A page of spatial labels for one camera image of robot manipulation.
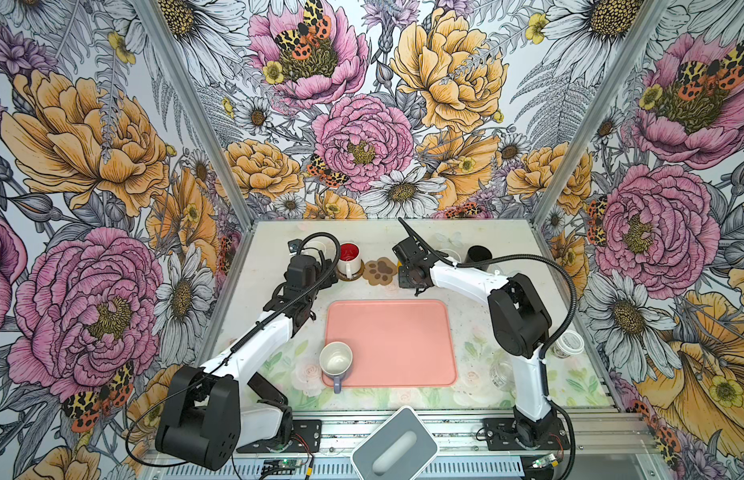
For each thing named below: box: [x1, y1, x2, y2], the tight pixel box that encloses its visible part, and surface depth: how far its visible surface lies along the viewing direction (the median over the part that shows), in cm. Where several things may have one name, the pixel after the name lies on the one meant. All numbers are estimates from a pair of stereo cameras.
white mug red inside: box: [337, 242, 361, 279], surface depth 102 cm
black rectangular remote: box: [247, 372, 288, 404], surface depth 81 cm
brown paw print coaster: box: [362, 256, 398, 286], surface depth 107 cm
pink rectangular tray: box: [322, 299, 457, 387], surface depth 93 cm
